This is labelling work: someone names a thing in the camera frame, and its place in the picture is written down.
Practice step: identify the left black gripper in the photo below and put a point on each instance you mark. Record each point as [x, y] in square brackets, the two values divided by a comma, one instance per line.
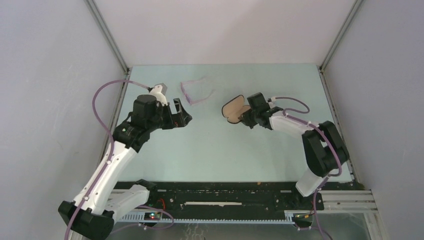
[180, 119]

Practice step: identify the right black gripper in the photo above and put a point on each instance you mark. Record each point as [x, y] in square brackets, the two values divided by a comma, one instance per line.
[245, 117]

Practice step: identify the black glasses case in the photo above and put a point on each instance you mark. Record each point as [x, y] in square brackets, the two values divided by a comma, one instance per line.
[233, 110]

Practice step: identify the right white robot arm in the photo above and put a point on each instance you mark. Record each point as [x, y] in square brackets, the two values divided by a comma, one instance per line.
[325, 151]

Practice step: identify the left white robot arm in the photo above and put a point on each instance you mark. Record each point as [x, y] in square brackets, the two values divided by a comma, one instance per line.
[92, 213]

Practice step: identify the pink transparent sunglasses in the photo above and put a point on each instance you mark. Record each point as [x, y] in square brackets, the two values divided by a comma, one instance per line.
[197, 90]

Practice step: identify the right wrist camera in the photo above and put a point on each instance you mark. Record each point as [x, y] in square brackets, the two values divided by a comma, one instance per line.
[272, 102]

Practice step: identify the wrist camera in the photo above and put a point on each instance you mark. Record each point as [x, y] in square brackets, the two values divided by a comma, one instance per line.
[159, 91]
[272, 102]

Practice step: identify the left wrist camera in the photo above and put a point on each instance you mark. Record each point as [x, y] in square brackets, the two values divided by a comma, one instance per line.
[159, 91]

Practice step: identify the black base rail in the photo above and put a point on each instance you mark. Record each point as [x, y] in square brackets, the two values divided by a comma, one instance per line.
[229, 200]

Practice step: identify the slotted cable duct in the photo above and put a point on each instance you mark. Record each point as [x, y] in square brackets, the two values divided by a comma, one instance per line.
[140, 217]

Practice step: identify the aluminium frame extrusion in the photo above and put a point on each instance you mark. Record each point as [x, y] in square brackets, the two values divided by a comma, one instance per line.
[360, 202]

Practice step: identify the left corner frame post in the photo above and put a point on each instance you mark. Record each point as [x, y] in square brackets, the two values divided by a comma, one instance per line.
[107, 34]

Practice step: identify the corner frame post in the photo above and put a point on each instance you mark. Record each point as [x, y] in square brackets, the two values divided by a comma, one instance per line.
[107, 34]
[353, 12]

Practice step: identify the right corner frame post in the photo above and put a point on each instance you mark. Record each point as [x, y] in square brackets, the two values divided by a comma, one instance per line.
[353, 12]

